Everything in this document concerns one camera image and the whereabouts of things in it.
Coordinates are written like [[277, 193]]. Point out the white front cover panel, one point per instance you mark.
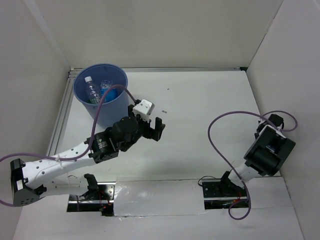
[[158, 198]]

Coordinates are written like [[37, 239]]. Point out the aluminium table edge rail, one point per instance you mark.
[[62, 115]]

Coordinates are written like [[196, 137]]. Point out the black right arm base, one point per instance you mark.
[[218, 196]]

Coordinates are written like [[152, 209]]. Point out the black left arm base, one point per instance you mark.
[[101, 201]]

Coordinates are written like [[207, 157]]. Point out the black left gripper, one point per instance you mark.
[[155, 133]]

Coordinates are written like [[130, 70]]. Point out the clear bottle white blue cap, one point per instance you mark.
[[93, 91]]

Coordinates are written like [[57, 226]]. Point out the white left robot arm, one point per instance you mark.
[[34, 180]]

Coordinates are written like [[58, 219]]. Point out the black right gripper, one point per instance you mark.
[[256, 135]]

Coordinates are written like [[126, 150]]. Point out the blue label bottle far right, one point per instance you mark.
[[273, 148]]

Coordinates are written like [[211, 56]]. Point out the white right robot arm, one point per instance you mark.
[[265, 157]]

